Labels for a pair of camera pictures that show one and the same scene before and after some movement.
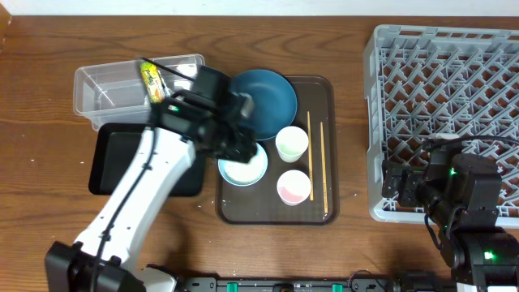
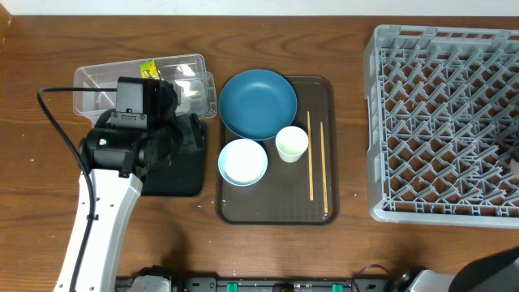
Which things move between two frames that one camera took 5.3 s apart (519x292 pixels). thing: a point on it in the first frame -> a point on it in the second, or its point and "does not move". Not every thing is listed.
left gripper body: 228,140 -> 182,135
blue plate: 274,100 does not move
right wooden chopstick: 326,208 does not move
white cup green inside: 291,143 does not move
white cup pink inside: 293,186 -> 514,166
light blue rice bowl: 242,173 does not move
